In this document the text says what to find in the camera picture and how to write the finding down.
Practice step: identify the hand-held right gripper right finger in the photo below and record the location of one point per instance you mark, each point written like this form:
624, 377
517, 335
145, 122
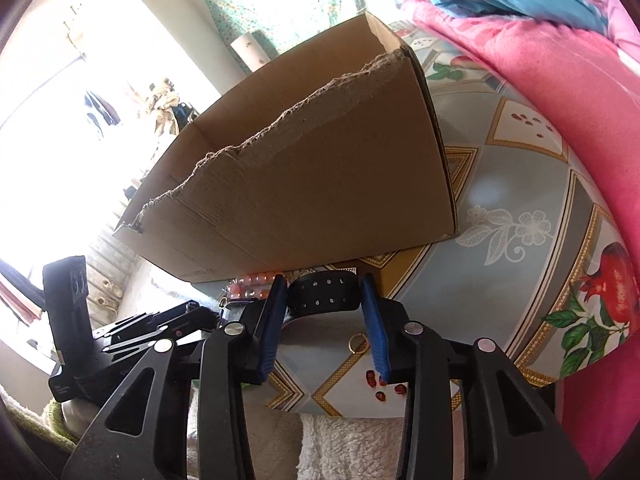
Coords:
375, 332

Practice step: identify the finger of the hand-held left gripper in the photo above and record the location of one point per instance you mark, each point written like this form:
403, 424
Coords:
170, 317
145, 341

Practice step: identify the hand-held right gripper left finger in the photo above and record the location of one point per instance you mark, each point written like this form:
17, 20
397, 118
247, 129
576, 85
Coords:
272, 332

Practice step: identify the black wrist watch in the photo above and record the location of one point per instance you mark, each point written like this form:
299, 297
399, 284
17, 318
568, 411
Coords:
325, 299

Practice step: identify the torn cardboard box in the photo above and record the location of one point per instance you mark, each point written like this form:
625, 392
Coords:
325, 170

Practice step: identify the metal balcony railing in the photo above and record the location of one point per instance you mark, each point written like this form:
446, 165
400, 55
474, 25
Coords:
115, 260

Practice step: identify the green edged cream towel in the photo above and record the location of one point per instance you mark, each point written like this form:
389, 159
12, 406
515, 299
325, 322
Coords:
57, 420

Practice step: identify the hanging dark jacket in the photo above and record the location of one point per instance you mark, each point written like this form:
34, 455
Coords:
102, 112

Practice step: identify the beige cloth pile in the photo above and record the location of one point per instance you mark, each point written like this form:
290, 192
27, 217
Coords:
165, 105

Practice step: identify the beige cardboard tube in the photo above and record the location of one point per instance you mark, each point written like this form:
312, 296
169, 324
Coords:
250, 50

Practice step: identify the pink blanket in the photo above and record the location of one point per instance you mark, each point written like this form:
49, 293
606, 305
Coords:
550, 70

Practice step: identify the teal floral wall cloth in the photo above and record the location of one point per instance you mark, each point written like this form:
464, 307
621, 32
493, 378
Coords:
300, 0

